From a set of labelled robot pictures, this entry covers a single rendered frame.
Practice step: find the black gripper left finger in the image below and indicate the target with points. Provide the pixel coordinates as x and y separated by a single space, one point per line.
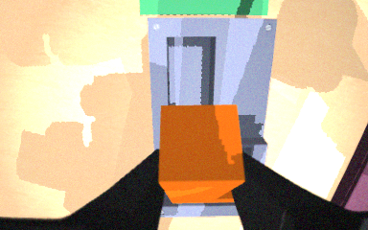
132 203

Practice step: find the orange block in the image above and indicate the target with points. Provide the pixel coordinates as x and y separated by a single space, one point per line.
200 152

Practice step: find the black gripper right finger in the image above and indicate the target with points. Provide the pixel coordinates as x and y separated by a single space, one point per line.
267 200

